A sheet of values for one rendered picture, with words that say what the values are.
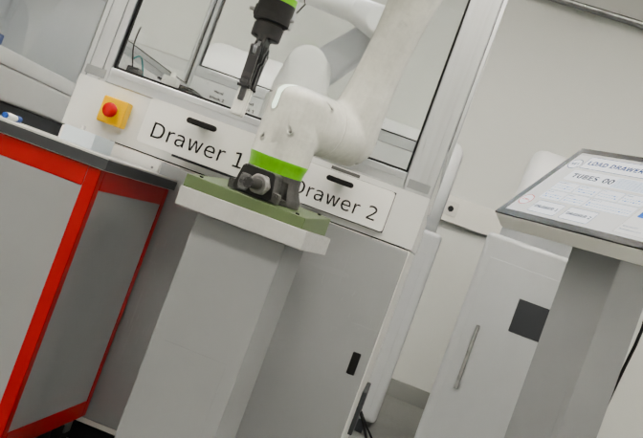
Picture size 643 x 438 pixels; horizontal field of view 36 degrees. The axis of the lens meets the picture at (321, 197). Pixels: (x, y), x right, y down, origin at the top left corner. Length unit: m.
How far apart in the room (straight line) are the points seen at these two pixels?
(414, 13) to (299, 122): 0.35
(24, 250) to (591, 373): 1.27
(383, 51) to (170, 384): 0.84
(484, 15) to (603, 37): 3.30
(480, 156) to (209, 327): 3.92
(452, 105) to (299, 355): 0.77
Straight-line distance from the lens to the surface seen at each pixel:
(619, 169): 2.48
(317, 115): 2.09
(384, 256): 2.64
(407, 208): 2.64
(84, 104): 2.83
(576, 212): 2.35
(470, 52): 2.69
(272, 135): 2.08
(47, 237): 2.20
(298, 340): 2.66
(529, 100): 5.88
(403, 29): 2.19
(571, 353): 2.35
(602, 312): 2.32
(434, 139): 2.65
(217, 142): 2.36
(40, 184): 2.21
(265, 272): 2.03
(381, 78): 2.19
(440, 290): 5.78
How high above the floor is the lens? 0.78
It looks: 2 degrees up
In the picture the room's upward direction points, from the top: 20 degrees clockwise
